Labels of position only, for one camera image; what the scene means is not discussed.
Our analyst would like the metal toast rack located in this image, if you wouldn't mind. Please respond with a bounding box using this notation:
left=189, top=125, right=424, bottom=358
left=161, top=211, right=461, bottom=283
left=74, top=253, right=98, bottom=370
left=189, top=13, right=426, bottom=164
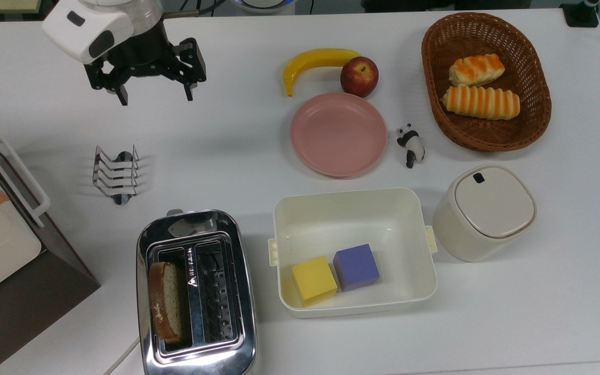
left=92, top=145, right=140, bottom=205

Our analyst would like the white toaster power cable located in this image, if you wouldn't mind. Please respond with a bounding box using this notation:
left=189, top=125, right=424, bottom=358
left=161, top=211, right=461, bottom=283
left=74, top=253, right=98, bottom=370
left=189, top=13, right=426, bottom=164
left=103, top=336, right=142, bottom=375

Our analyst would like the purple cube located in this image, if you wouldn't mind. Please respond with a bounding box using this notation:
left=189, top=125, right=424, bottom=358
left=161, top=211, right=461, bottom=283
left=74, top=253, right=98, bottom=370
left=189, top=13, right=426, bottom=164
left=333, top=243, right=381, bottom=292

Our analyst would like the yellow cube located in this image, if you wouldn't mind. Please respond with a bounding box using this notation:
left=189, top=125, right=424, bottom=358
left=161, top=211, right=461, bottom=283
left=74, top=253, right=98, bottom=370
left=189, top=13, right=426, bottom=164
left=292, top=256, right=338, bottom=307

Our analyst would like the brown wicker basket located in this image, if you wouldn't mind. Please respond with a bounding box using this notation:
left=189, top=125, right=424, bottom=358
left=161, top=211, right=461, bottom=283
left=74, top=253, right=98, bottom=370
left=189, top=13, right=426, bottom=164
left=421, top=12, right=552, bottom=153

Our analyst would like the chrome and cream toaster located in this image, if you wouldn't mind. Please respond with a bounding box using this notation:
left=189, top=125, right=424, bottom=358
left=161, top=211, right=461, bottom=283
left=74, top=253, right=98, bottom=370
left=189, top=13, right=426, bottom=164
left=136, top=209, right=258, bottom=375

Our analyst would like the yellow banana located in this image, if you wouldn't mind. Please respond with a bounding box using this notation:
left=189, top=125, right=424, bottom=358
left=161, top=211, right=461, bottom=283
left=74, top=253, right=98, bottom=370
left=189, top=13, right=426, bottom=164
left=283, top=48, right=362, bottom=97

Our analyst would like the toasted bread slice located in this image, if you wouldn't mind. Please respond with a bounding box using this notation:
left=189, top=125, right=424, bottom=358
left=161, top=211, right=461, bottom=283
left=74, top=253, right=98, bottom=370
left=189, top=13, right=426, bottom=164
left=148, top=261, right=192, bottom=345

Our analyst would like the black stand base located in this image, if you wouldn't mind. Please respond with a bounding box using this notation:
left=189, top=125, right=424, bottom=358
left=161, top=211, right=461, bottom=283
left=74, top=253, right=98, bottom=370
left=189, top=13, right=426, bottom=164
left=560, top=0, right=600, bottom=28

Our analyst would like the cream plastic container box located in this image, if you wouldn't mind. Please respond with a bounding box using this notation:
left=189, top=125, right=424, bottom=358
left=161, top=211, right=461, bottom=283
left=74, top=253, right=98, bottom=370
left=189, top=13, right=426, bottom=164
left=268, top=187, right=439, bottom=318

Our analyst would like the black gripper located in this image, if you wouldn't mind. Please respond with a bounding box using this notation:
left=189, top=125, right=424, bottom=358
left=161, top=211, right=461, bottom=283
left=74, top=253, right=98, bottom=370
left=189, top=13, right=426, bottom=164
left=84, top=20, right=208, bottom=107

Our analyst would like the panda figurine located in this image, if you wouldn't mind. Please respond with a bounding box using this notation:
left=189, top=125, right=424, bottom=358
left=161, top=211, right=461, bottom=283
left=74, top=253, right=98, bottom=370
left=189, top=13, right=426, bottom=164
left=396, top=123, right=426, bottom=169

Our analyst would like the cream bin with lid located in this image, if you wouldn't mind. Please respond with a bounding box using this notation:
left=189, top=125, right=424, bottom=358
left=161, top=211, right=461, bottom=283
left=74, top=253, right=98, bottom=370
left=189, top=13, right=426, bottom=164
left=432, top=165, right=538, bottom=263

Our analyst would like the pink plate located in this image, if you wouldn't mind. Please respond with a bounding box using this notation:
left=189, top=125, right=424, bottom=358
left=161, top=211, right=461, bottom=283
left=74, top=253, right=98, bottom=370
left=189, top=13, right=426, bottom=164
left=290, top=93, right=388, bottom=178

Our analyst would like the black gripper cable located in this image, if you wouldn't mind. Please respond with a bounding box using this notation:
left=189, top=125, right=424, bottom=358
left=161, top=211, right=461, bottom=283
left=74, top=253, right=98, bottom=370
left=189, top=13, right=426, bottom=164
left=165, top=0, right=228, bottom=17

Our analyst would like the long striped bread roll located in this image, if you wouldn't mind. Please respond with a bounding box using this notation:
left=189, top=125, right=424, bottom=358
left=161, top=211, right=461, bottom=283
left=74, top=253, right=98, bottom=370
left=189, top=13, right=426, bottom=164
left=440, top=85, right=521, bottom=121

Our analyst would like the red apple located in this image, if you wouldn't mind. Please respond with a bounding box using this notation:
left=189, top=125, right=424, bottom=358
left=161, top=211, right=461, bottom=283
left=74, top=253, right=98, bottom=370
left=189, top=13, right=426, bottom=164
left=340, top=56, right=379, bottom=98

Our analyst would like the short striped bread roll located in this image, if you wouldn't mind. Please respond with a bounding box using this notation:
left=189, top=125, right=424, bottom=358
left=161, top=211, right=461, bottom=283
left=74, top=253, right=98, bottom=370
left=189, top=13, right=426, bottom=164
left=448, top=54, right=505, bottom=87

